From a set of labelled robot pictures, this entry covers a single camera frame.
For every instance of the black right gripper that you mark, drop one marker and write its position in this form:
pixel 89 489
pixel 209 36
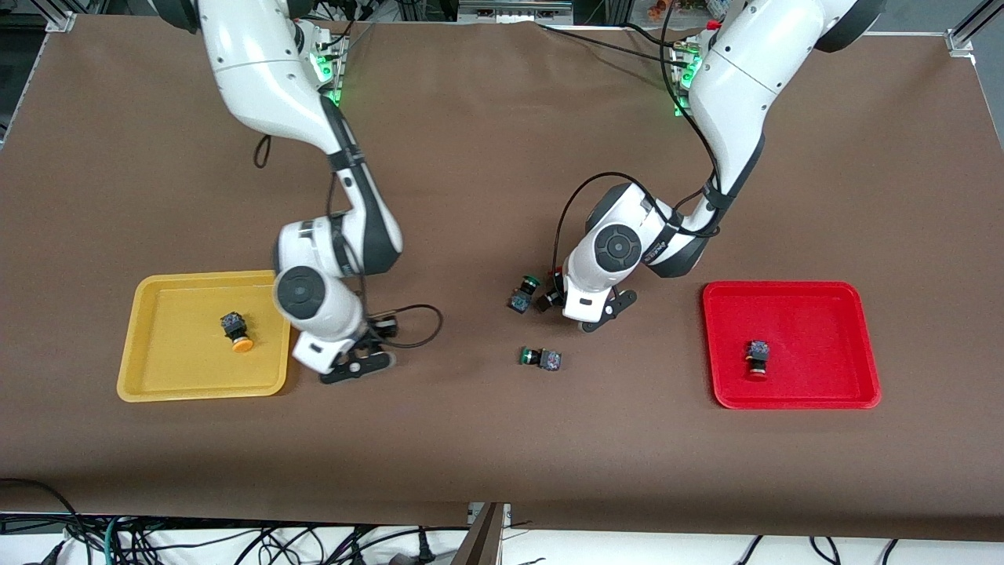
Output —
pixel 381 326

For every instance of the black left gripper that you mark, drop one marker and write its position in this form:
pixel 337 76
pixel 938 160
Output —
pixel 548 300

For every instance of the yellow push button red mark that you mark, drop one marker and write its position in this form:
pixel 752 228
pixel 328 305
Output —
pixel 232 322

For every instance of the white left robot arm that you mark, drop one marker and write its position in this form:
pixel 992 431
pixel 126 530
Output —
pixel 745 78

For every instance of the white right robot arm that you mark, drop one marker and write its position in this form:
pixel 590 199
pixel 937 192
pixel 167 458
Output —
pixel 259 86

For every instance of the brown table cover sheet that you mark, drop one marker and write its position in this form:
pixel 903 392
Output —
pixel 502 439

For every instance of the yellow plastic tray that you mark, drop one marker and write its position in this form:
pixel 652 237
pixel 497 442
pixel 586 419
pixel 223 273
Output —
pixel 180 369

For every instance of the dark table support beam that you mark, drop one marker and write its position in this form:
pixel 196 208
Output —
pixel 482 541

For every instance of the red plastic tray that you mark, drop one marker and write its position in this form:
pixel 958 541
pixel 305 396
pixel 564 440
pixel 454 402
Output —
pixel 816 345

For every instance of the grey equipment box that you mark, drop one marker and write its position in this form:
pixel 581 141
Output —
pixel 514 9

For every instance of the aluminium frame profile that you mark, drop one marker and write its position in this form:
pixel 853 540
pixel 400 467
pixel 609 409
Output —
pixel 963 35
pixel 61 20

